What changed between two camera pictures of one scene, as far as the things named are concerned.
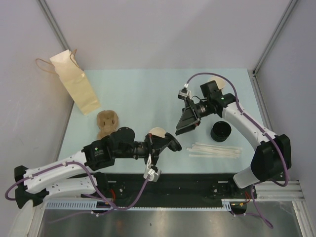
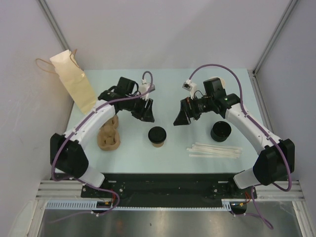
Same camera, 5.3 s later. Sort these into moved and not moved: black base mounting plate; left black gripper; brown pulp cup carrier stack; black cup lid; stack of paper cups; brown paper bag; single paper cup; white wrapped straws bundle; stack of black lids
Moved: left black gripper; single paper cup; black cup lid
Not moved: brown pulp cup carrier stack; white wrapped straws bundle; stack of paper cups; brown paper bag; black base mounting plate; stack of black lids
